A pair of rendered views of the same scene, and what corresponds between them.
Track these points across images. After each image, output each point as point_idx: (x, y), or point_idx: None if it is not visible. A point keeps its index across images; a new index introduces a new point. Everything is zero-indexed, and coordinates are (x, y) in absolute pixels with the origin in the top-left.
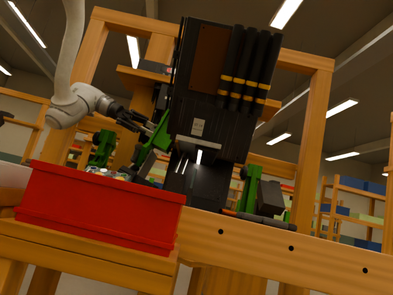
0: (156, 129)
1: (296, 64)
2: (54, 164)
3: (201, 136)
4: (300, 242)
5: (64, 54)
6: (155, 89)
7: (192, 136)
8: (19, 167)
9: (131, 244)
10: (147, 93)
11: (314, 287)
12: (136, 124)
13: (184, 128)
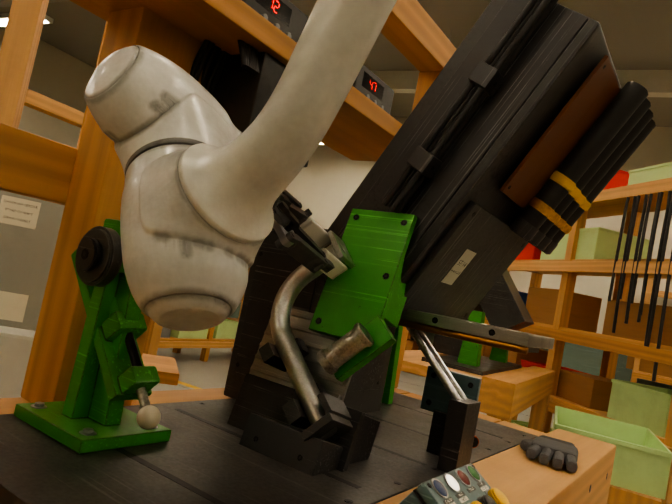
0: (396, 277)
1: (427, 49)
2: None
3: (451, 285)
4: (594, 474)
5: (371, 33)
6: (245, 68)
7: (439, 286)
8: None
9: None
10: (178, 53)
11: None
12: (316, 244)
13: (440, 271)
